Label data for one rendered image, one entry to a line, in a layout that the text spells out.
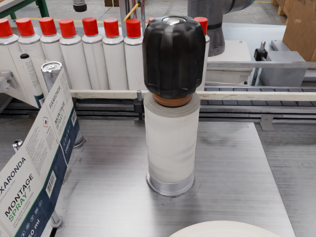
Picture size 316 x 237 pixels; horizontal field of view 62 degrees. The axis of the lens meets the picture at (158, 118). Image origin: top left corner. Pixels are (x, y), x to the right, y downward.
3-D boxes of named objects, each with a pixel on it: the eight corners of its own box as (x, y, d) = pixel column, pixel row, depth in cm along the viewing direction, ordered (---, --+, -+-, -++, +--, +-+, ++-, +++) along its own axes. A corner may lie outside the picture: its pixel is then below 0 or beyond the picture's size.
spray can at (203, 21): (184, 98, 71) (188, 22, 58) (185, 88, 75) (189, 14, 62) (203, 100, 70) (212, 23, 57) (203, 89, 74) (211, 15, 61)
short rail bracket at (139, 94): (135, 131, 68) (131, 93, 61) (137, 124, 70) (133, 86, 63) (147, 132, 68) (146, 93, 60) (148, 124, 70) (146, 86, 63)
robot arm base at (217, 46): (178, 56, 89) (178, 26, 83) (185, 41, 101) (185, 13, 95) (224, 58, 86) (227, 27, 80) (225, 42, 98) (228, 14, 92)
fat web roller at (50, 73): (60, 148, 57) (33, 72, 45) (67, 134, 60) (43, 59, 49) (81, 149, 57) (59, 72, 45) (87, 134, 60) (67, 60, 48)
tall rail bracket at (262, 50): (250, 102, 77) (264, 50, 67) (245, 89, 83) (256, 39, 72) (261, 103, 77) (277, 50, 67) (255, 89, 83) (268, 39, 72)
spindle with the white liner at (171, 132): (145, 195, 47) (132, 34, 28) (148, 158, 54) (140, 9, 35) (195, 197, 47) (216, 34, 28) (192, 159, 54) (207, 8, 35)
